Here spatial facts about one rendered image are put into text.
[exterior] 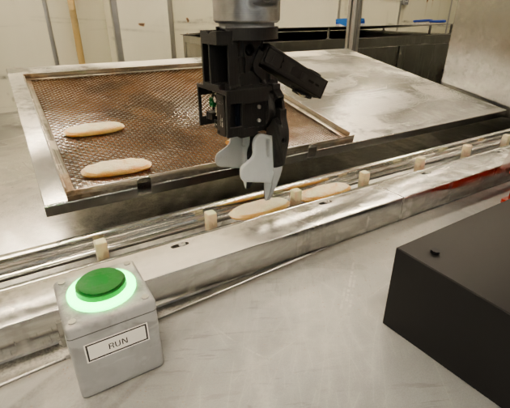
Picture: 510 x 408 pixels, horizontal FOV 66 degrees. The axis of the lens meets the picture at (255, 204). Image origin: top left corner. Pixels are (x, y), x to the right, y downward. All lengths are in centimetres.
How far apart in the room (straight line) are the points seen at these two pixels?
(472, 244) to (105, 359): 35
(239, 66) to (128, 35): 351
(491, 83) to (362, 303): 88
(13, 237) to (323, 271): 43
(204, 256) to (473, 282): 26
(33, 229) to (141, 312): 35
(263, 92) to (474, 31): 87
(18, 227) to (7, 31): 351
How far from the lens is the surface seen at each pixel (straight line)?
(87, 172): 61
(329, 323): 43
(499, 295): 37
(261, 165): 50
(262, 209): 55
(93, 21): 420
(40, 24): 414
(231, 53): 46
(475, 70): 125
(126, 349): 36
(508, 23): 122
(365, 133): 83
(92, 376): 37
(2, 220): 72
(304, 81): 52
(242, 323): 42
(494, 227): 48
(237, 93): 45
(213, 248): 46
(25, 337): 43
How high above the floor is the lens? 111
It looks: 26 degrees down
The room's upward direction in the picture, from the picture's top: straight up
